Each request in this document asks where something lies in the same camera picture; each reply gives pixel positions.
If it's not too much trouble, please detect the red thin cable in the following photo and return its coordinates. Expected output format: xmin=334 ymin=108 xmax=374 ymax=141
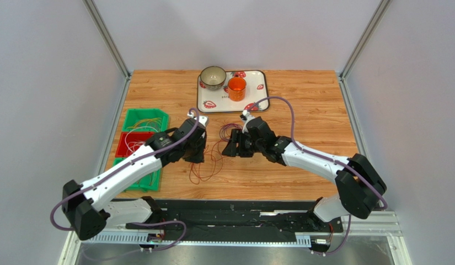
xmin=188 ymin=139 xmax=228 ymax=185

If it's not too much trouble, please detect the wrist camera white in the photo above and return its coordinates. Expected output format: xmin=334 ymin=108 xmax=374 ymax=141
xmin=240 ymin=110 xmax=255 ymax=134
xmin=187 ymin=112 xmax=209 ymax=127

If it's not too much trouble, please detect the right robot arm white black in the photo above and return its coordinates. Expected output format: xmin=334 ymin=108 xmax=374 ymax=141
xmin=222 ymin=117 xmax=387 ymax=226

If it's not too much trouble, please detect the orange translucent cup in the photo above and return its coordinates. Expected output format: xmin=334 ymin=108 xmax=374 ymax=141
xmin=228 ymin=76 xmax=247 ymax=102

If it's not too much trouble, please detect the green bin far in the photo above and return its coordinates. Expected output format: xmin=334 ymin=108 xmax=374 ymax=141
xmin=121 ymin=108 xmax=169 ymax=132

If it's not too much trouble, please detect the beige ceramic bowl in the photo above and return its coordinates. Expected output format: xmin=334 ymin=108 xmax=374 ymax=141
xmin=199 ymin=66 xmax=227 ymax=90

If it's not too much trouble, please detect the strawberry pattern white tray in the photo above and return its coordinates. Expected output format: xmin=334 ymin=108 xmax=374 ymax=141
xmin=197 ymin=70 xmax=270 ymax=113

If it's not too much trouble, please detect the green bin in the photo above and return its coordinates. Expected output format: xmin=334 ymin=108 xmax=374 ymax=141
xmin=125 ymin=169 xmax=162 ymax=192
xmin=121 ymin=108 xmax=169 ymax=132

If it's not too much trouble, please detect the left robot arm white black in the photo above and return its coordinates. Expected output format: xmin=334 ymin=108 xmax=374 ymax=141
xmin=59 ymin=115 xmax=208 ymax=241

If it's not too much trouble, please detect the green bin near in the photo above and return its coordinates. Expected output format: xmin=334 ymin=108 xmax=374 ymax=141
xmin=125 ymin=169 xmax=162 ymax=192

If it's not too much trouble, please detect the red bin middle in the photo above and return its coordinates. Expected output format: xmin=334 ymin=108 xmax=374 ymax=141
xmin=115 ymin=131 xmax=154 ymax=158

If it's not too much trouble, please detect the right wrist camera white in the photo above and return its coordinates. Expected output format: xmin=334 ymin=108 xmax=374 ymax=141
xmin=240 ymin=110 xmax=255 ymax=134

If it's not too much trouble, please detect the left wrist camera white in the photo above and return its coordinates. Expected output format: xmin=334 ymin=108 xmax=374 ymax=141
xmin=187 ymin=112 xmax=209 ymax=127

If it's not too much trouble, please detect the blue thin cable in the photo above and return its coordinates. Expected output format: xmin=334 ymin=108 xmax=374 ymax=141
xmin=219 ymin=123 xmax=243 ymax=142

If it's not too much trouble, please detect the slotted white cable duct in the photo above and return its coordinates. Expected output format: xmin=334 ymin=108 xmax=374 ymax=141
xmin=81 ymin=231 xmax=312 ymax=248

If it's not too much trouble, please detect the yellow thin cable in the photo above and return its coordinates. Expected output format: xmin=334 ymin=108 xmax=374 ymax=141
xmin=126 ymin=116 xmax=164 ymax=131

